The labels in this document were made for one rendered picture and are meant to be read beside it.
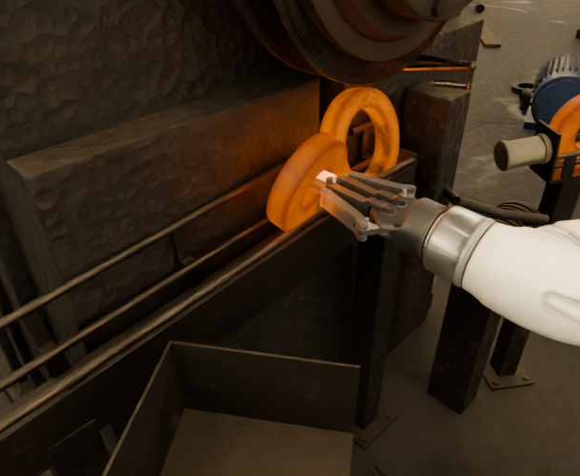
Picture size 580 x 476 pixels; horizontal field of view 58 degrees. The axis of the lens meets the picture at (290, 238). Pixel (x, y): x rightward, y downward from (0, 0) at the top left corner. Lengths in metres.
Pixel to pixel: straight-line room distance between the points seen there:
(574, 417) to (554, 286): 0.97
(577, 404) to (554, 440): 0.14
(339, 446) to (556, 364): 1.11
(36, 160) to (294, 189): 0.31
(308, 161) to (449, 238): 0.21
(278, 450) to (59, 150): 0.42
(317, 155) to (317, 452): 0.36
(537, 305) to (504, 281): 0.04
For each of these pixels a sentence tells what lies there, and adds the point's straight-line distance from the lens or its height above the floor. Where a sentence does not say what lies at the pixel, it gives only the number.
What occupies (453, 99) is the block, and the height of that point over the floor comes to 0.80.
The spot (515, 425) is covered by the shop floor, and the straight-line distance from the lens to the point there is 1.48.
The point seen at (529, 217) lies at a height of 0.56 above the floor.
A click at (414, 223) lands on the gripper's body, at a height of 0.78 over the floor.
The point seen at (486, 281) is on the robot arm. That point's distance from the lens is 0.62.
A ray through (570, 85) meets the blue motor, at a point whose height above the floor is 0.30.
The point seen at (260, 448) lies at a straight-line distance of 0.62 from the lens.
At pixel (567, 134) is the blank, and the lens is 1.15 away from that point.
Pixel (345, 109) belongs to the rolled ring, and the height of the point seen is 0.83.
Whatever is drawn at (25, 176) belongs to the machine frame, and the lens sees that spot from 0.61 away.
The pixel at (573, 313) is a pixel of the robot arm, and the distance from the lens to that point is 0.61.
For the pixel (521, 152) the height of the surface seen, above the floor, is 0.68.
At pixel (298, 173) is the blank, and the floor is 0.80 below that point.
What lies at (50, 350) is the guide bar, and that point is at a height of 0.67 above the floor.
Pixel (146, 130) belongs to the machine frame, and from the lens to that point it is 0.67.
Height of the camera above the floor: 1.13
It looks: 35 degrees down
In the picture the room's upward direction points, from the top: 1 degrees counter-clockwise
